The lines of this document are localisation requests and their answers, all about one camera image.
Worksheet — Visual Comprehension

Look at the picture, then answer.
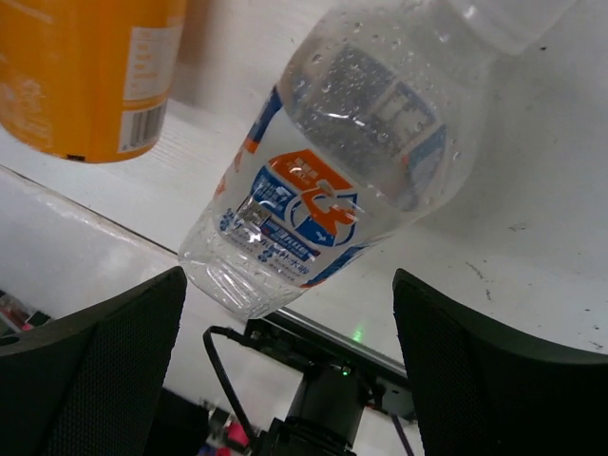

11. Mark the clear bottle orange blue label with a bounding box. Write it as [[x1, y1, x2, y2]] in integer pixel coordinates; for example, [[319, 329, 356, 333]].
[[179, 1, 569, 319]]

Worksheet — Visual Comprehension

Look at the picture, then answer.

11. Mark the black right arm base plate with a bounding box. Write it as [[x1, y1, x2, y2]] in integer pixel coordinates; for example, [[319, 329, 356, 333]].
[[244, 310, 417, 422]]

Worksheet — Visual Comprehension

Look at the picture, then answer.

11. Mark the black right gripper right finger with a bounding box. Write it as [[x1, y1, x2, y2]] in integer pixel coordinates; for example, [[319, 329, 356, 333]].
[[392, 269, 607, 455]]

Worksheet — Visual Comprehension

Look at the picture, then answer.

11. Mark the orange juice bottle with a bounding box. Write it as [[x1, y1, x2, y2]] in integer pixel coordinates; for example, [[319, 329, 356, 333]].
[[1, 0, 188, 163]]

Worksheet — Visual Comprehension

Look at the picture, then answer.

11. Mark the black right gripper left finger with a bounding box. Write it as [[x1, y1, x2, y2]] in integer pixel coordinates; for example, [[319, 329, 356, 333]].
[[1, 267, 187, 455]]

